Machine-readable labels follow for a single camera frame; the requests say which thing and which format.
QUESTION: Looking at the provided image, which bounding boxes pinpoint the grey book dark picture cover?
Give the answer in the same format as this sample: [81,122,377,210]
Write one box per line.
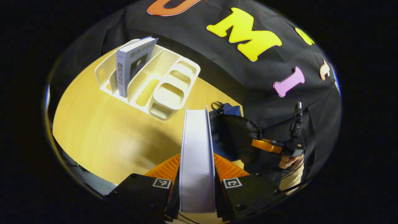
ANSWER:
[116,36,159,98]

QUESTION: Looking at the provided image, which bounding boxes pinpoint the white plastic bookshelf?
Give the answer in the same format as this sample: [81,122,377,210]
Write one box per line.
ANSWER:
[95,39,201,121]

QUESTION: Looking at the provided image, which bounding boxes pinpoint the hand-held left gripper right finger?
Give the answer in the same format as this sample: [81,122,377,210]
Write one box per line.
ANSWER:
[214,153,286,222]

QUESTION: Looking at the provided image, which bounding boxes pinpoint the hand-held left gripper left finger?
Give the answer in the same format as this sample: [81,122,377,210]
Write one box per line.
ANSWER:
[107,153,181,223]

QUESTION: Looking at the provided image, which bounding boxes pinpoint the blue schoolbag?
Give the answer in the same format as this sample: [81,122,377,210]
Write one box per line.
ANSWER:
[209,101,263,164]

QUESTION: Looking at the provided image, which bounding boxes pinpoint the white book sketch cover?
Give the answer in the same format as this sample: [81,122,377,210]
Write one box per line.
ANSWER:
[179,106,216,213]

